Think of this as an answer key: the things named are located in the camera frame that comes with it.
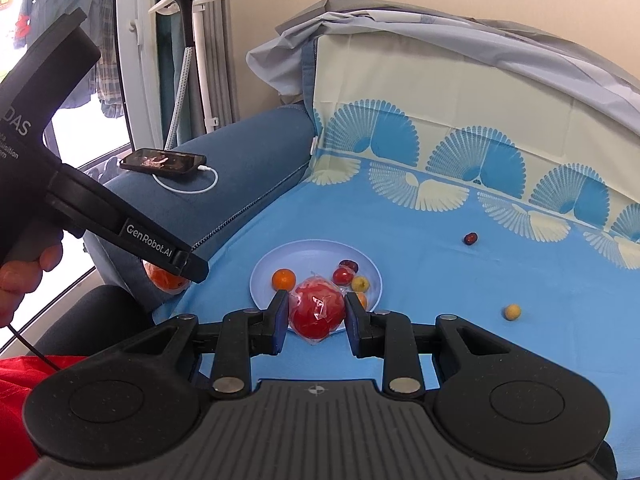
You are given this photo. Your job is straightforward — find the orange fruit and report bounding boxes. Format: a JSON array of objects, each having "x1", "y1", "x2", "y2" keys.
[
  {"x1": 356, "y1": 292, "x2": 368, "y2": 309},
  {"x1": 142, "y1": 261, "x2": 191, "y2": 295}
]

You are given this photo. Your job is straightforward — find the yellow-green longan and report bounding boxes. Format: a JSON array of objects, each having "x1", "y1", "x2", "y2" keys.
[{"x1": 350, "y1": 275, "x2": 370, "y2": 292}]

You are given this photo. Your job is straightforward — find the orange tangerine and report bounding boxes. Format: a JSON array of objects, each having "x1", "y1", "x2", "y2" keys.
[{"x1": 271, "y1": 269, "x2": 296, "y2": 292}]

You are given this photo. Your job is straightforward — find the red fruit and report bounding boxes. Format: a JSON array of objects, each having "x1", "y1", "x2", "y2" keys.
[
  {"x1": 332, "y1": 266, "x2": 356, "y2": 286},
  {"x1": 288, "y1": 275, "x2": 346, "y2": 344}
]

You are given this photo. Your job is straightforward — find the dark red jujube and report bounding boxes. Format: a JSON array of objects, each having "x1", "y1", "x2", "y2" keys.
[
  {"x1": 338, "y1": 259, "x2": 359, "y2": 273},
  {"x1": 463, "y1": 232, "x2": 478, "y2": 246}
]

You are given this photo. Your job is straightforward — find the small yellow longan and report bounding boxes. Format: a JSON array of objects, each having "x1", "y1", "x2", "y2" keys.
[{"x1": 502, "y1": 304, "x2": 522, "y2": 321}]

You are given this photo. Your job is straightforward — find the person's left hand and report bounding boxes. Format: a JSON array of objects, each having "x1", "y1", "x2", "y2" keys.
[{"x1": 0, "y1": 243, "x2": 63, "y2": 327}]

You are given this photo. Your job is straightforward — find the light purple plastic plate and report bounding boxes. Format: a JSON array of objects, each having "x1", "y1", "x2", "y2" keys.
[{"x1": 250, "y1": 240, "x2": 383, "y2": 336}]

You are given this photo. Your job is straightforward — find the black smartphone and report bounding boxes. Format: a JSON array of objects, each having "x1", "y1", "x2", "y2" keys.
[{"x1": 119, "y1": 148, "x2": 207, "y2": 177}]

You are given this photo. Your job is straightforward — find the blue patterned sofa cover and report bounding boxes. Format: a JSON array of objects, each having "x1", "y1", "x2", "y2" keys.
[{"x1": 152, "y1": 34, "x2": 640, "y2": 466}]

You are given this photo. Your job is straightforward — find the red clothing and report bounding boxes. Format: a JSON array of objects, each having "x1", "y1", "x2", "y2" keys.
[{"x1": 0, "y1": 353, "x2": 91, "y2": 480}]

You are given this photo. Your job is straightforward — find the white steamer stand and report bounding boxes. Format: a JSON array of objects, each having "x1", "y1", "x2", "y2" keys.
[{"x1": 149, "y1": 0, "x2": 238, "y2": 148}]

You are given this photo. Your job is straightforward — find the grey bedsheet on backrest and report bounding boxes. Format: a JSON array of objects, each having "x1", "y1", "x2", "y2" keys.
[{"x1": 246, "y1": 0, "x2": 639, "y2": 128}]

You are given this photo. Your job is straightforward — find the white charging cable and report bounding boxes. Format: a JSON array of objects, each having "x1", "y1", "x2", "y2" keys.
[{"x1": 152, "y1": 164, "x2": 220, "y2": 194}]

